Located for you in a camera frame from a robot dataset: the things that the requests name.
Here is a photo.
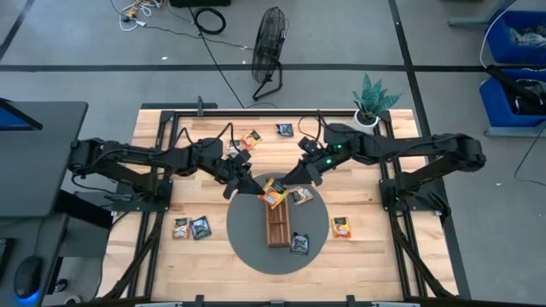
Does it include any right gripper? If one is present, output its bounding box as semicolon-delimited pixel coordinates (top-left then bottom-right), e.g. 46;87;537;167
281;152;334;188

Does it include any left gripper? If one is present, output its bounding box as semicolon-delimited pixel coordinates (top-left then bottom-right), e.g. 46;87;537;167
212;155;265;200

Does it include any brown tea packet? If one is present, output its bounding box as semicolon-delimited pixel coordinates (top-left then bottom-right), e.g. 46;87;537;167
289;186;315;206

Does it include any orange mango tea packet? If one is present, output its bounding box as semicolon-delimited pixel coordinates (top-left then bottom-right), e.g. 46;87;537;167
240;130;264;151
258;177;291;210
330;216;353;239

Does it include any wooden tea organizer box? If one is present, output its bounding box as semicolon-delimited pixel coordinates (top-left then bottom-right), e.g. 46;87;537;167
264;196;292;249

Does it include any grey green tea packet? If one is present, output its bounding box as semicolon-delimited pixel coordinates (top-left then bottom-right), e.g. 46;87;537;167
290;232;311;257

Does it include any round grey woven mat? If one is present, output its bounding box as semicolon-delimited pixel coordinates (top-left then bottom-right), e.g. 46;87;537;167
225;171;330;275

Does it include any snake plant in white pot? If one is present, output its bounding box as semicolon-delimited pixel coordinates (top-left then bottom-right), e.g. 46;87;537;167
350;72;403;129

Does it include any black floor fan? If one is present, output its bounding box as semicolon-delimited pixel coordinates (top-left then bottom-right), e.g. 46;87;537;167
250;5;289;102

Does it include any black box on floor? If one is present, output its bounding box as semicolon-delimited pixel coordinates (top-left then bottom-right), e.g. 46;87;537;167
169;0;232;9

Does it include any blue storage bin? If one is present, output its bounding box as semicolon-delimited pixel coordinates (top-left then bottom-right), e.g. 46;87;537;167
479;67;546;129
485;9;546;66

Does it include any black desk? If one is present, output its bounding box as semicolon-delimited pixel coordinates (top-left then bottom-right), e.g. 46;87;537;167
0;101;90;218

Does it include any dark side desk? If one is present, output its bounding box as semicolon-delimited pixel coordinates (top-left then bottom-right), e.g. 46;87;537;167
0;212;69;307

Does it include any black bar across bins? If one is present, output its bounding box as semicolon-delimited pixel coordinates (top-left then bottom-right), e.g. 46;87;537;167
485;63;546;110

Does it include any grey table base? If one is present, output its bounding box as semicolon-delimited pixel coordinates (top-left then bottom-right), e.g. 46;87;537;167
447;0;520;30

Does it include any black computer mouse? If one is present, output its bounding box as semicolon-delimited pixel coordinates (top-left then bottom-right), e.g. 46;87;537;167
13;254;44;299

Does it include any monitor with blue screen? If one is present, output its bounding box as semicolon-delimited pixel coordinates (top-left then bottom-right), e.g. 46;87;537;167
0;97;44;132

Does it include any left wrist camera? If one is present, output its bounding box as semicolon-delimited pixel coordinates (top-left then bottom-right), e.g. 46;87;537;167
233;149;253;168

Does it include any black aluminium table frame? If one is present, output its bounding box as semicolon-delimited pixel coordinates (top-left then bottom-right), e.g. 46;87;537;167
100;108;457;307

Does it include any long black floor cable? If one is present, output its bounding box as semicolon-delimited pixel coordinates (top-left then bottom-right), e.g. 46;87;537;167
188;8;247;109

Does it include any black coiled cable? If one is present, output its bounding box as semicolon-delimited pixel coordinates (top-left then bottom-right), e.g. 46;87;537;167
192;6;227;36

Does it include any white and yellow cable bundle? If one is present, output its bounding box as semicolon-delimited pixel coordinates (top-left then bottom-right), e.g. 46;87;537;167
118;0;163;32

